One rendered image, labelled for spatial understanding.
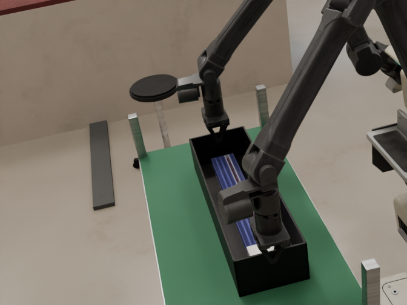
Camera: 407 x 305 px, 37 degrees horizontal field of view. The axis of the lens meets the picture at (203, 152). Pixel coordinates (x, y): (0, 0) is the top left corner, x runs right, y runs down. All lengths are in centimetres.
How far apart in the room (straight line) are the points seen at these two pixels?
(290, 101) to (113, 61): 300
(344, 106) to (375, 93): 25
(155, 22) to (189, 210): 249
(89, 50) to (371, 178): 196
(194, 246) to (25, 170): 259
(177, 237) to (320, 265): 39
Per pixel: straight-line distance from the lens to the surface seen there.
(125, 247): 320
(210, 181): 183
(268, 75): 439
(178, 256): 161
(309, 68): 124
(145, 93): 337
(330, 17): 126
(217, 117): 180
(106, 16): 407
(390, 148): 176
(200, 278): 154
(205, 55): 175
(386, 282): 244
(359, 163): 354
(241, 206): 127
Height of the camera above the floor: 200
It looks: 32 degrees down
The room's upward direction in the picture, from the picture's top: 11 degrees counter-clockwise
